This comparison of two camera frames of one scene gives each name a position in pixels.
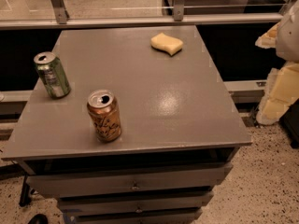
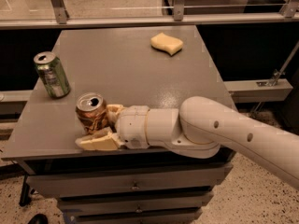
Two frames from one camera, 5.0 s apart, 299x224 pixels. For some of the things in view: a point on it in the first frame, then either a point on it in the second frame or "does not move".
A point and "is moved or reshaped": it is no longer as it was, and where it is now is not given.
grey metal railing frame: x=239 y=91 does not move
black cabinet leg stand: x=25 y=195 does not move
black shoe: x=38 y=218 does not move
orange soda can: x=104 y=107 is moved or reshaped
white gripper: x=289 y=36 → x=132 y=125
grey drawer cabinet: x=180 y=137 does not move
